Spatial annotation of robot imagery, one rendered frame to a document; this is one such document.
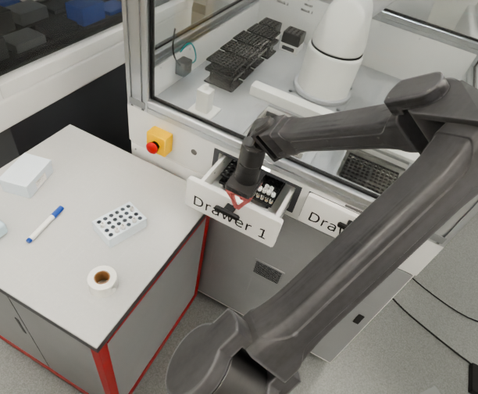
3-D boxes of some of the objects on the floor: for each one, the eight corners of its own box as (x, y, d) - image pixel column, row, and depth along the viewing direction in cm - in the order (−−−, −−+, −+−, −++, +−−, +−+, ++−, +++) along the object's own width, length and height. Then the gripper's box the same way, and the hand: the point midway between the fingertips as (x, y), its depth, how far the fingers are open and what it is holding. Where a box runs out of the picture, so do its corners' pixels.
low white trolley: (119, 426, 139) (96, 349, 84) (-6, 342, 151) (-96, 228, 97) (198, 302, 177) (218, 195, 123) (94, 245, 190) (69, 123, 135)
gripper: (247, 142, 88) (236, 187, 100) (227, 166, 82) (219, 211, 93) (272, 154, 87) (258, 198, 98) (255, 179, 80) (242, 223, 92)
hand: (240, 202), depth 95 cm, fingers open, 3 cm apart
